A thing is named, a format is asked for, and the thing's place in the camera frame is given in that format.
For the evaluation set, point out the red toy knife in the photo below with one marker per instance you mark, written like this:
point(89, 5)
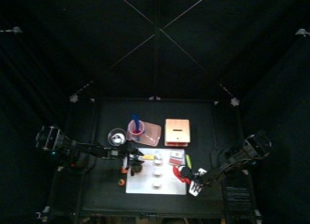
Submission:
point(176, 173)

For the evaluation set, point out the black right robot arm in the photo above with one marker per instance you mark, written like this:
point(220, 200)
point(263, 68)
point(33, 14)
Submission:
point(243, 155)

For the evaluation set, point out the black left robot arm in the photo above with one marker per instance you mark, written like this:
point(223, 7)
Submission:
point(81, 147)

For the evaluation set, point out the green toy utensil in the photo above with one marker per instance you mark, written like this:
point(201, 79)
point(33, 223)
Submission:
point(189, 161)

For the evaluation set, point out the yellow toy block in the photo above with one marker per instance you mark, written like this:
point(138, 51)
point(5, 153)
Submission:
point(149, 157)

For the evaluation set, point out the dark brown round toy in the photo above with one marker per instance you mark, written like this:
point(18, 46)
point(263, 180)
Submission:
point(137, 167)

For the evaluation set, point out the red toy slice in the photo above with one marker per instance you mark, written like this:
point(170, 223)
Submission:
point(176, 162)

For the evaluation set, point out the small white bowl content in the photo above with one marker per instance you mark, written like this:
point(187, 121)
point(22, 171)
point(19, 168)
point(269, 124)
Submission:
point(118, 140)

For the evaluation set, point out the white cutting board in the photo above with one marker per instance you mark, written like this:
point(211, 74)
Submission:
point(170, 185)

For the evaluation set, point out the small orange toy piece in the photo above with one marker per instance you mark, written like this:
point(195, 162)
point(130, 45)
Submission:
point(125, 170)

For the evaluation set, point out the small white cube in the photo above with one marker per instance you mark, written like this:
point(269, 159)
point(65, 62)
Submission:
point(158, 156)
point(157, 185)
point(158, 173)
point(158, 162)

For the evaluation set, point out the white red-edged toy slice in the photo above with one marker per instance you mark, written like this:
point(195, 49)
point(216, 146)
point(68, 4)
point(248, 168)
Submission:
point(177, 154)

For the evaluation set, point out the silver round bowl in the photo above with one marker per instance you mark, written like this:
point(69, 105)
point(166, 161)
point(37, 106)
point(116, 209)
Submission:
point(112, 134)

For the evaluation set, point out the clear pink plastic tray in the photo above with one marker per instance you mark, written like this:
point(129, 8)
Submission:
point(150, 134)

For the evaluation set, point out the black plate with white text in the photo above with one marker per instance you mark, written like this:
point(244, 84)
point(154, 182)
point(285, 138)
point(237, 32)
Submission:
point(239, 194)

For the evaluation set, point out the blue plastic utensil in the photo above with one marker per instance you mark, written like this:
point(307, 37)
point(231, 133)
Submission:
point(136, 118)

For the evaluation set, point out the light wooden box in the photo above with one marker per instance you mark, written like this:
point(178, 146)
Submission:
point(178, 132)

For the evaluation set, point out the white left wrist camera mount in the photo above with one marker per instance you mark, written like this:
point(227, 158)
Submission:
point(126, 164)

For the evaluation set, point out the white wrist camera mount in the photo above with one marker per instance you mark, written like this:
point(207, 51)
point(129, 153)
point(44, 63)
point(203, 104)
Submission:
point(126, 164)
point(197, 189)

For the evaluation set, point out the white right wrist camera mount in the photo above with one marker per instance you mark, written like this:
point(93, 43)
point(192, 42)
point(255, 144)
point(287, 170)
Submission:
point(197, 189)

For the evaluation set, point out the silver frame foot bracket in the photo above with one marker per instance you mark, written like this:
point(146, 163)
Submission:
point(257, 216)
point(44, 212)

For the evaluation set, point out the silver frame middle bracket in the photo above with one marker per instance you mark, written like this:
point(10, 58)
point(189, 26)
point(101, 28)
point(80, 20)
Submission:
point(154, 98)

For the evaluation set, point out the silver frame corner bracket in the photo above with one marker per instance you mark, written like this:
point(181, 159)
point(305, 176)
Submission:
point(74, 98)
point(235, 101)

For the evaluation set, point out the silver frame clamp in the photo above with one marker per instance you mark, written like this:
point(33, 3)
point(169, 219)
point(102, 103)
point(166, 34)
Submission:
point(303, 31)
point(15, 30)

